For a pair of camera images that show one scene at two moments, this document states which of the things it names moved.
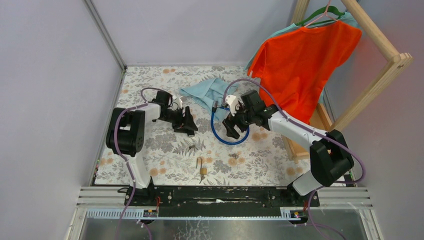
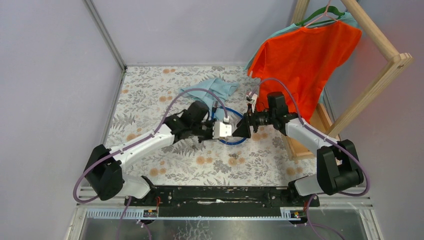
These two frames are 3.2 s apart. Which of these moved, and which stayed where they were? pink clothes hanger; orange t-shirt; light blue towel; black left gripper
Moved: black left gripper
Stayed: pink clothes hanger; light blue towel; orange t-shirt
